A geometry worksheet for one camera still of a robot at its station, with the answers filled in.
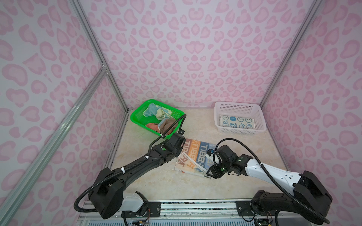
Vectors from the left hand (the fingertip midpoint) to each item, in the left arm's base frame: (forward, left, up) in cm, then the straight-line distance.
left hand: (177, 143), depth 84 cm
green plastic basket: (+29, +3, -6) cm, 30 cm away
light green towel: (+31, +14, -6) cm, 35 cm away
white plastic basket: (+33, -55, -7) cm, 65 cm away
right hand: (-15, -18, -7) cm, 24 cm away
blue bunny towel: (+25, -45, -12) cm, 53 cm away
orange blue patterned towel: (-6, -10, -12) cm, 17 cm away
